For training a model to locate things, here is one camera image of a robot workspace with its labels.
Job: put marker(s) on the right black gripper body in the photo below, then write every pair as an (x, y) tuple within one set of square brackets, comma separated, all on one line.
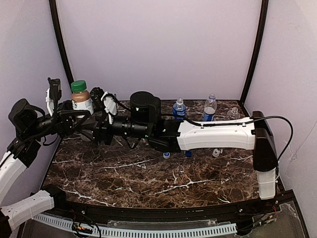
[(101, 128)]

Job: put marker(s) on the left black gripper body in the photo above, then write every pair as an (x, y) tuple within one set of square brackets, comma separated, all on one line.
[(64, 121)]

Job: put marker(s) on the Starbucks bottle green cap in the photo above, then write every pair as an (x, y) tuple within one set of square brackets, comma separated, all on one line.
[(80, 98)]

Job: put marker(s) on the white Pocari bottle cap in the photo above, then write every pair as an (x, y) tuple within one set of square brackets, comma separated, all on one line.
[(166, 155)]

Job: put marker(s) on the small blue label water bottle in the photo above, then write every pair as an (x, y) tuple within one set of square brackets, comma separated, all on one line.
[(179, 109)]

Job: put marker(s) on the clear bottle without label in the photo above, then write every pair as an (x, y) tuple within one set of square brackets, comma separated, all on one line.
[(233, 114)]

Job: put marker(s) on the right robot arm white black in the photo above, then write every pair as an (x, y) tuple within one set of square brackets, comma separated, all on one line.
[(182, 134)]

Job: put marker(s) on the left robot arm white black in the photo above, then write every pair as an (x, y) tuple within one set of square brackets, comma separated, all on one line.
[(32, 124)]

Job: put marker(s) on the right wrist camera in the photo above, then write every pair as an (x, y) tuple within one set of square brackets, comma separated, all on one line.
[(104, 102)]

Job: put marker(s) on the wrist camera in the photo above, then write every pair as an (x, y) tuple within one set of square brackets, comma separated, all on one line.
[(53, 95), (104, 102)]

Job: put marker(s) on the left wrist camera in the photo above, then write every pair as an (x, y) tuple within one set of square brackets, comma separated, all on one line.
[(53, 95)]

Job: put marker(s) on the black front rail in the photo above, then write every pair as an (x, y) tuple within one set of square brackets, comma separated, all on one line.
[(238, 211)]

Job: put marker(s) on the white slotted cable duct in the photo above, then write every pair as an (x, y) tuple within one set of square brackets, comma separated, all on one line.
[(120, 229)]

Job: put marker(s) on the left black frame post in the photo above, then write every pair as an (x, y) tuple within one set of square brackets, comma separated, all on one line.
[(60, 42)]

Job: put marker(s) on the black frame post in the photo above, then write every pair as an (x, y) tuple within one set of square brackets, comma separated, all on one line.
[(256, 50), (60, 42)]

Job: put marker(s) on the right black frame post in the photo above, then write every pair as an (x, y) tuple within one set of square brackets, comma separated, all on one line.
[(256, 50)]

